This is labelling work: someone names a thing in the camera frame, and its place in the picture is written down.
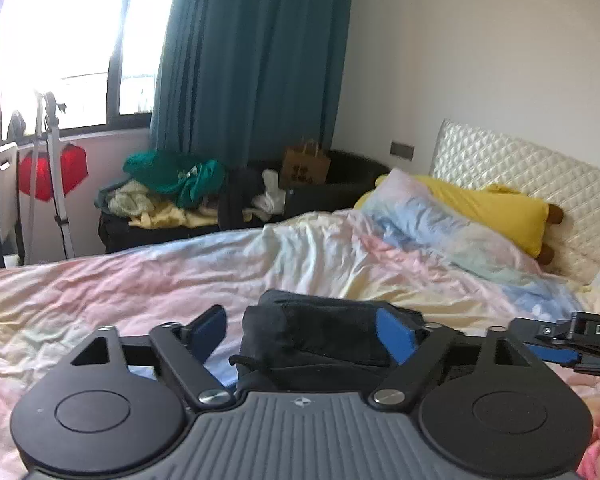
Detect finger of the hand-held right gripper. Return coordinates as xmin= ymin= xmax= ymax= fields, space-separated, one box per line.
xmin=510 ymin=317 xmax=574 ymax=344
xmin=524 ymin=343 xmax=581 ymax=365

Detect blue curtain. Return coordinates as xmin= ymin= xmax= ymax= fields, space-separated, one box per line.
xmin=150 ymin=0 xmax=356 ymax=171

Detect dark framed window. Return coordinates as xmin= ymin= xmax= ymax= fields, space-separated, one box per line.
xmin=0 ymin=0 xmax=181 ymax=146

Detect white cloth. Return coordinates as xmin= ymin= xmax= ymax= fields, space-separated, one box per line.
xmin=251 ymin=169 xmax=287 ymax=213

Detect silver garment steamer stand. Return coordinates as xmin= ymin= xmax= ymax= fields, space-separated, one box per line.
xmin=27 ymin=89 xmax=77 ymax=261

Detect yellow plush pillow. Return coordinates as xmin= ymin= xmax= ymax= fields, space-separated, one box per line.
xmin=354 ymin=175 xmax=565 ymax=266

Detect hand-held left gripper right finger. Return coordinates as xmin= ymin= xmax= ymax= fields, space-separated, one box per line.
xmin=371 ymin=306 xmax=543 ymax=407

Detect black hanging cloth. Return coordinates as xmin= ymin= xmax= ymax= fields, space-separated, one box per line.
xmin=7 ymin=110 xmax=28 ymax=141

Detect red cloth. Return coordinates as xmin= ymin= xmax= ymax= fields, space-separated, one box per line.
xmin=19 ymin=144 xmax=89 ymax=202

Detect pale yellow clothes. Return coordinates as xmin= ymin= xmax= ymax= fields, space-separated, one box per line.
xmin=105 ymin=180 xmax=231 ymax=231

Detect white quilted headboard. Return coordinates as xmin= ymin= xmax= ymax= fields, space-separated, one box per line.
xmin=430 ymin=119 xmax=600 ymax=286

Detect pastel bed duvet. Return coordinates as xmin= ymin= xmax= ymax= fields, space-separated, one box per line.
xmin=0 ymin=207 xmax=600 ymax=480

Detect brown paper bag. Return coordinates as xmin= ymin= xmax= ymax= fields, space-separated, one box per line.
xmin=279 ymin=136 xmax=331 ymax=188

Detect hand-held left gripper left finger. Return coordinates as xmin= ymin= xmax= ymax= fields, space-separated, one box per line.
xmin=69 ymin=304 xmax=232 ymax=409

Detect pastel pillow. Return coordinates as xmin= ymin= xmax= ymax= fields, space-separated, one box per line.
xmin=367 ymin=169 xmax=543 ymax=276

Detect black armchair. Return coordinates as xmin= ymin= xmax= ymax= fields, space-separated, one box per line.
xmin=220 ymin=149 xmax=393 ymax=228

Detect black pants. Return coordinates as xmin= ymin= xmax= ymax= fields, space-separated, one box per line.
xmin=229 ymin=289 xmax=426 ymax=393

